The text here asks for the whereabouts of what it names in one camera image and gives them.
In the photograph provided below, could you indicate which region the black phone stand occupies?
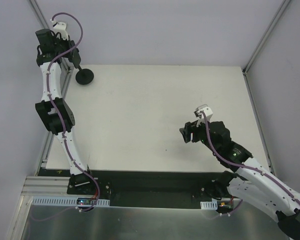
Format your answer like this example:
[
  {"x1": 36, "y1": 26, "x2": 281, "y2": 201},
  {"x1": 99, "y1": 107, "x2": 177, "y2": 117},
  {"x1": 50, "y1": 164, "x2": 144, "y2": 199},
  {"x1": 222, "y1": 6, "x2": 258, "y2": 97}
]
[{"x1": 75, "y1": 65, "x2": 94, "y2": 86}]

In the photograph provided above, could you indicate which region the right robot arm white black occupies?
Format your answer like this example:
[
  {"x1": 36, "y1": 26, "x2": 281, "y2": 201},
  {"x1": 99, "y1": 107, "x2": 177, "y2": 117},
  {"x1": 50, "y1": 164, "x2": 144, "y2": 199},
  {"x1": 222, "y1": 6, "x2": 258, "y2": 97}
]
[{"x1": 179, "y1": 120, "x2": 300, "y2": 240}]

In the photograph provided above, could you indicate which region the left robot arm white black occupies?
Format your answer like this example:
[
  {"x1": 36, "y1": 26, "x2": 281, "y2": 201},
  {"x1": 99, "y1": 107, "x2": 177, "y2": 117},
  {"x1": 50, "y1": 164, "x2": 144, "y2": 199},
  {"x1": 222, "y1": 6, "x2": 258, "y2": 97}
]
[{"x1": 35, "y1": 28, "x2": 96, "y2": 195}]

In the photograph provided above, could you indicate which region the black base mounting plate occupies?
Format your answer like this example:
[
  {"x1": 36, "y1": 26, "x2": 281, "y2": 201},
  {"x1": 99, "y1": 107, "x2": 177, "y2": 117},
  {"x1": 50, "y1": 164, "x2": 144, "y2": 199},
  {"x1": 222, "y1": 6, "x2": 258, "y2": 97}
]
[{"x1": 67, "y1": 170, "x2": 234, "y2": 209}]

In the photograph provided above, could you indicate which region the left aluminium frame post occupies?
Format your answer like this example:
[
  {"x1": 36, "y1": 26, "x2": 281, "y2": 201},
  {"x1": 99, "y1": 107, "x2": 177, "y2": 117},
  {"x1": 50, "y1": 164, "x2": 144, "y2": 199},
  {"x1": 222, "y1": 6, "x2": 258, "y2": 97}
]
[{"x1": 28, "y1": 0, "x2": 73, "y2": 75}]

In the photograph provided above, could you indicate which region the aluminium frame post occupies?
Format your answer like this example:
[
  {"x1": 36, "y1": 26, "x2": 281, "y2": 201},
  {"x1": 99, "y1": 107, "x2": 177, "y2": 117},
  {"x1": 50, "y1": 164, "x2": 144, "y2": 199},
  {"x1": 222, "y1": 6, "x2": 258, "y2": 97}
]
[
  {"x1": 28, "y1": 0, "x2": 73, "y2": 75},
  {"x1": 242, "y1": 0, "x2": 292, "y2": 76}
]

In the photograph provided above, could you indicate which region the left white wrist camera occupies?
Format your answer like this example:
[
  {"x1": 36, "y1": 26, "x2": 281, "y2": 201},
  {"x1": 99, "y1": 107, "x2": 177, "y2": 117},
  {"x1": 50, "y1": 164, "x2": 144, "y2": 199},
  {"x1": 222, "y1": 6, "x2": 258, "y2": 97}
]
[{"x1": 50, "y1": 19, "x2": 69, "y2": 41}]

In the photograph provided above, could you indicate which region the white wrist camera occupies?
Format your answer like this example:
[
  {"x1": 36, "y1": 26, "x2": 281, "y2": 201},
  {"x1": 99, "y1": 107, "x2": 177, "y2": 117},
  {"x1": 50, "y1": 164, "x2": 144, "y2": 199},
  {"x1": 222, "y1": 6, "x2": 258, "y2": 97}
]
[
  {"x1": 194, "y1": 104, "x2": 213, "y2": 127},
  {"x1": 50, "y1": 19, "x2": 69, "y2": 41}
]

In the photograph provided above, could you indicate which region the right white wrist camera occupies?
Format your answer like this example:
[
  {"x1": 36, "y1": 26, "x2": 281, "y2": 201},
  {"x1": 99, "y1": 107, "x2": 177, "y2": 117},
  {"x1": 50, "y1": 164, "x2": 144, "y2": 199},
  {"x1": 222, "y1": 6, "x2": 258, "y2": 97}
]
[{"x1": 194, "y1": 104, "x2": 213, "y2": 127}]

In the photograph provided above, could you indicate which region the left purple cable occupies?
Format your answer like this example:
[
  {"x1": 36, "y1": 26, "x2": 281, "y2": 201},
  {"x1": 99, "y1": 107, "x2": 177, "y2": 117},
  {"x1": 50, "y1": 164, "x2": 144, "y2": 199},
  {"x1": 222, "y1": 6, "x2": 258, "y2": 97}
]
[{"x1": 46, "y1": 12, "x2": 101, "y2": 213}]

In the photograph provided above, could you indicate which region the right white cable duct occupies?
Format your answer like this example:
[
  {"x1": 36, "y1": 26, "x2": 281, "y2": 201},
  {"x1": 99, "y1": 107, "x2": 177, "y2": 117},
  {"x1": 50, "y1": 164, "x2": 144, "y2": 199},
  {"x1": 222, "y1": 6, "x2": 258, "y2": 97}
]
[{"x1": 200, "y1": 200, "x2": 218, "y2": 211}]

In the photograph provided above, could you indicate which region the white cable duct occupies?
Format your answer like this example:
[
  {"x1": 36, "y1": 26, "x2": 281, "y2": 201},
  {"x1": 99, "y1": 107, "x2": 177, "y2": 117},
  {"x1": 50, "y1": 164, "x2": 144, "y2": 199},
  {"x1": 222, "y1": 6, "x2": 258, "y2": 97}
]
[
  {"x1": 32, "y1": 196, "x2": 110, "y2": 208},
  {"x1": 200, "y1": 200, "x2": 218, "y2": 211}
]

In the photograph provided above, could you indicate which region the right aluminium frame post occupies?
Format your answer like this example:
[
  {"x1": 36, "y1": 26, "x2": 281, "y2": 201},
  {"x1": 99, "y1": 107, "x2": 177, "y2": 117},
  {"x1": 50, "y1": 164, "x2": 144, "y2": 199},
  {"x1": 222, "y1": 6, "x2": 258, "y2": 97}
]
[{"x1": 242, "y1": 0, "x2": 292, "y2": 76}]

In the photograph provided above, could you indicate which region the left white cable duct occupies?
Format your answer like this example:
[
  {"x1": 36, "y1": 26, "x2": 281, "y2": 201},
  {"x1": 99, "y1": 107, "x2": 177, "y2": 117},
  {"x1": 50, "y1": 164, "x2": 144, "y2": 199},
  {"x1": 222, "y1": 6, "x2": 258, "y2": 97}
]
[{"x1": 32, "y1": 196, "x2": 110, "y2": 208}]

